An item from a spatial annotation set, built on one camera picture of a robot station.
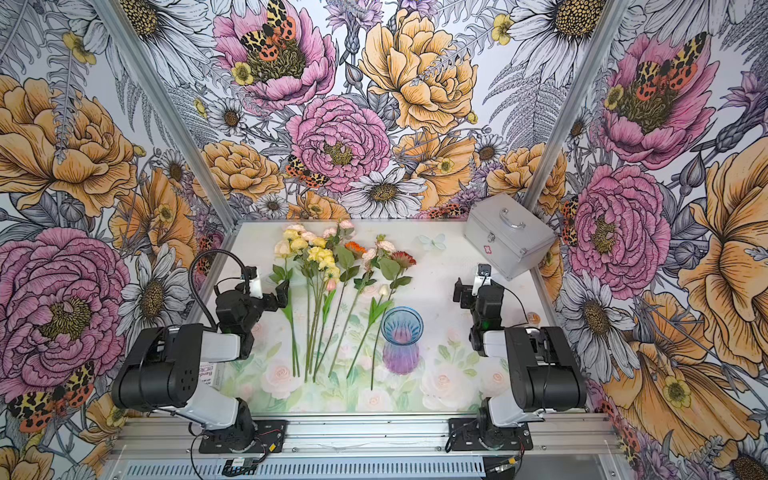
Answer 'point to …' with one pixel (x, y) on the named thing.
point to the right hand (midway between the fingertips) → (473, 284)
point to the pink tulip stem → (329, 300)
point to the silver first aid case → (507, 234)
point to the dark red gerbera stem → (403, 258)
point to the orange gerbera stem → (356, 248)
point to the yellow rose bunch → (319, 267)
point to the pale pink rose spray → (308, 236)
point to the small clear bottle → (533, 318)
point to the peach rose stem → (282, 250)
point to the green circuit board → (240, 467)
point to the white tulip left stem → (288, 311)
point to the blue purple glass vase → (401, 328)
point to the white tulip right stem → (377, 309)
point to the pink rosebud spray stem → (339, 236)
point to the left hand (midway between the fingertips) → (275, 285)
